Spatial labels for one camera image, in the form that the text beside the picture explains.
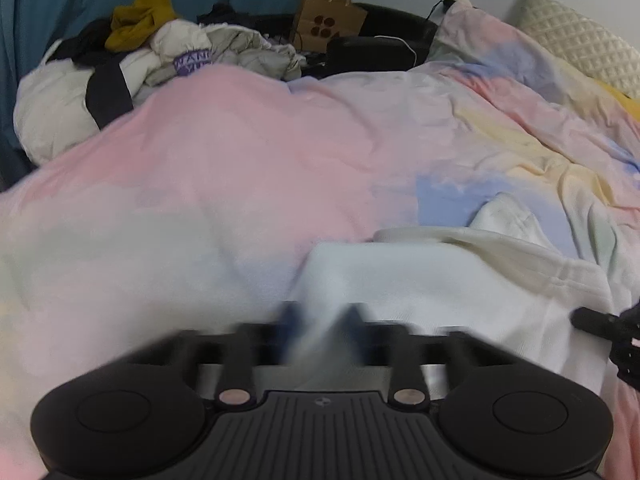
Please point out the white puffer jacket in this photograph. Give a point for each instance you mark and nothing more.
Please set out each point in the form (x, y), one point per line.
(50, 110)

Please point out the white sweatshirt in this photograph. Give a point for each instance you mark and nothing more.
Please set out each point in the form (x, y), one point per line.
(450, 300)

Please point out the black garment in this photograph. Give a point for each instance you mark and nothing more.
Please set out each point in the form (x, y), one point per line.
(105, 87)

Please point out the mustard yellow garment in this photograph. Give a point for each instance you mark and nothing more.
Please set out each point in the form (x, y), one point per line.
(140, 17)

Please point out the pastel tie-dye duvet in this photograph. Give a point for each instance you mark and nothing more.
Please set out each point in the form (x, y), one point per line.
(210, 185)

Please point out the black chair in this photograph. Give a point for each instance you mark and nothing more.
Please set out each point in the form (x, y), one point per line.
(370, 52)

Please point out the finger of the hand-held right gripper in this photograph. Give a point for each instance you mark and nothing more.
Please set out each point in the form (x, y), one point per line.
(592, 321)

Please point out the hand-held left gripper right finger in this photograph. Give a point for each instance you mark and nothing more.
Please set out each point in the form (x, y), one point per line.
(354, 332)

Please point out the yellow cloth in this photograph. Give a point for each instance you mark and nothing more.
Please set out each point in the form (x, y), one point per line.
(622, 100)

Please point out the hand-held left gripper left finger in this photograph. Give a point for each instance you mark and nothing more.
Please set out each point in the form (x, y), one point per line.
(291, 332)

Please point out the grey jacket with purple print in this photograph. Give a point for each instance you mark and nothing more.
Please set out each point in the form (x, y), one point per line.
(235, 50)

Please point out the brown paper bag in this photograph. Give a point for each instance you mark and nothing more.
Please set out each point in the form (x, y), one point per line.
(327, 22)

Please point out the cream quilted pillow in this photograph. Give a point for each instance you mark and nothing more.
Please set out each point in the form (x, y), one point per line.
(575, 40)

